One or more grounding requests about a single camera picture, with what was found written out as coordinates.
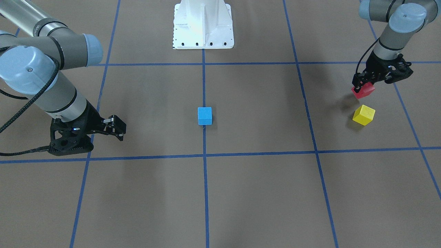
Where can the red cube block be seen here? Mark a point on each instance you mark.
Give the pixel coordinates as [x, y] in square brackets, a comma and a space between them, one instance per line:
[364, 91]

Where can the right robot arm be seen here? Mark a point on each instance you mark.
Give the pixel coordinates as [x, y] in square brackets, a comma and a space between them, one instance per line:
[33, 67]

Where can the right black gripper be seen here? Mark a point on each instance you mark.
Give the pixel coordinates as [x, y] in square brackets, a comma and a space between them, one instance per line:
[92, 118]

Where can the white pedestal column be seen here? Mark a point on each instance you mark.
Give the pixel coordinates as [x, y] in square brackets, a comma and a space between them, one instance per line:
[203, 24]

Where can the yellow cube block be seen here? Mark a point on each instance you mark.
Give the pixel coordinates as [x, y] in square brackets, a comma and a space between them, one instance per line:
[364, 115]

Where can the blue cube block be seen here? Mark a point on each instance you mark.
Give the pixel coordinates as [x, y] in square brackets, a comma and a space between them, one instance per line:
[204, 116]

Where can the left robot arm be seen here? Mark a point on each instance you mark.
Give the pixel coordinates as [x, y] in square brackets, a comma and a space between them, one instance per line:
[404, 18]

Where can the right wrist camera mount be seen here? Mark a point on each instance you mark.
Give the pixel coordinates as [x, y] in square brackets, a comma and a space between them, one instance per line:
[69, 138]

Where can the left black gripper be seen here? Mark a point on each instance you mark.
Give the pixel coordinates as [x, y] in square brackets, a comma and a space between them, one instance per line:
[374, 64]

